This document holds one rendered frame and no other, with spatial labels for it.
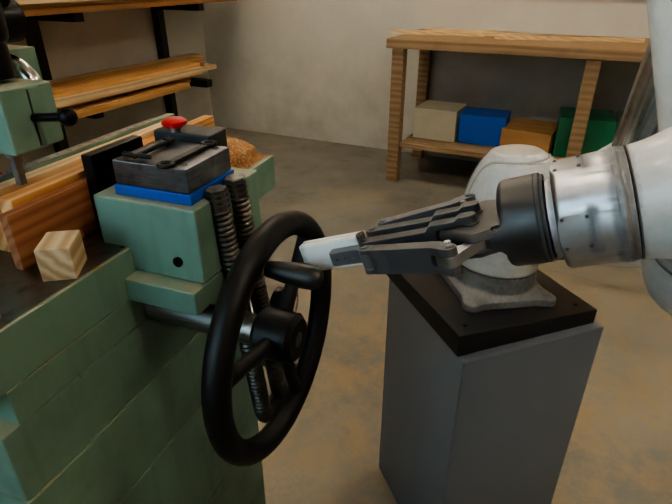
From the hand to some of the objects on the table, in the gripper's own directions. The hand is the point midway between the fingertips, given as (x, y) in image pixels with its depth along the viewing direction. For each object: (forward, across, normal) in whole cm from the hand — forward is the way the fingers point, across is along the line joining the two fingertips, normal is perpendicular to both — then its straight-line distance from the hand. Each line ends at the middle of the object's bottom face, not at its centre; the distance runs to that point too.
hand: (336, 252), depth 52 cm
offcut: (+27, +8, -6) cm, 29 cm away
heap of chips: (+31, -30, -8) cm, 44 cm away
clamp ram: (+27, -5, -7) cm, 28 cm away
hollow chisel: (+38, 0, -16) cm, 41 cm away
